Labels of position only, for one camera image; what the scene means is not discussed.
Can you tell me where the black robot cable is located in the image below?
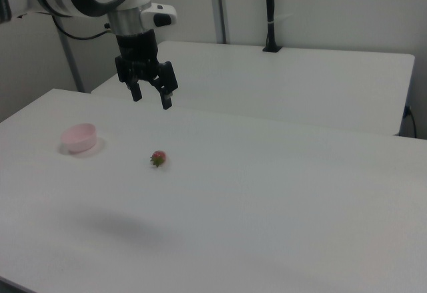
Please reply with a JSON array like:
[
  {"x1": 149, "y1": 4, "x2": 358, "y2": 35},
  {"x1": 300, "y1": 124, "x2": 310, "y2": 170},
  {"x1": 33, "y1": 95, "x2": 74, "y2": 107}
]
[{"x1": 50, "y1": 15, "x2": 116, "y2": 41}]

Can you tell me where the red strawberry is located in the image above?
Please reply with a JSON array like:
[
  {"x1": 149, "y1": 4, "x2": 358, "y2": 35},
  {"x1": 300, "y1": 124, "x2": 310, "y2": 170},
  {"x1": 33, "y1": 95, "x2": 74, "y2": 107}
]
[{"x1": 149, "y1": 150, "x2": 167, "y2": 168}]

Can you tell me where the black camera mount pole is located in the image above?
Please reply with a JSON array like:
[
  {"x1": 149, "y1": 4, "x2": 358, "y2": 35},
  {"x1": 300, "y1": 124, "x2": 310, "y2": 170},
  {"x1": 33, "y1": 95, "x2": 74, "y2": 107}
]
[{"x1": 262, "y1": 0, "x2": 283, "y2": 53}]

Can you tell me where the black wall cable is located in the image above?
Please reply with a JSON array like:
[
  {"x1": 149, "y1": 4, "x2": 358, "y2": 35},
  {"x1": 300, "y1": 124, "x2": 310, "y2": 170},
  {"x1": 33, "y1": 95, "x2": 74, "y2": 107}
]
[{"x1": 404, "y1": 105, "x2": 418, "y2": 138}]

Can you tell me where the white side table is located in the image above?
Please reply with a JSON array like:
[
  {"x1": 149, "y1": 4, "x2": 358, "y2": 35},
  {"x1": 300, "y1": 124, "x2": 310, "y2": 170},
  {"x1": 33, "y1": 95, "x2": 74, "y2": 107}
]
[{"x1": 90, "y1": 41, "x2": 416, "y2": 137}]

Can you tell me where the grey slanted frame post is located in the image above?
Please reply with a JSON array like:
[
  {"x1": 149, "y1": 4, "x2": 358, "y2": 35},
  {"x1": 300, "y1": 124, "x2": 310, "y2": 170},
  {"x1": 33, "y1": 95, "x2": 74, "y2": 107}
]
[{"x1": 58, "y1": 27, "x2": 85, "y2": 93}]

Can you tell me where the pink bowl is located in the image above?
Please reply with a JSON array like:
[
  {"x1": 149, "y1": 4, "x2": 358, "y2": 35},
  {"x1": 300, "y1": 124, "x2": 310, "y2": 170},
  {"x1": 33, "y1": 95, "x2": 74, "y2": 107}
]
[{"x1": 60, "y1": 123, "x2": 99, "y2": 154}]

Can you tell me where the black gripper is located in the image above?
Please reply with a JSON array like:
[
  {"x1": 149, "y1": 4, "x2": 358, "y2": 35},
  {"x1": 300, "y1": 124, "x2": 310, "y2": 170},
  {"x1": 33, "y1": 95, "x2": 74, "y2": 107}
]
[{"x1": 114, "y1": 29, "x2": 179, "y2": 110}]

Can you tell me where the grey wall profile post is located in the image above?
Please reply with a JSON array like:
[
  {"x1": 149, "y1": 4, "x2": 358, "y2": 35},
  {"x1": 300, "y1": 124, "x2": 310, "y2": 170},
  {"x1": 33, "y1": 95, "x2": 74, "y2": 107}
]
[{"x1": 210, "y1": 0, "x2": 231, "y2": 45}]

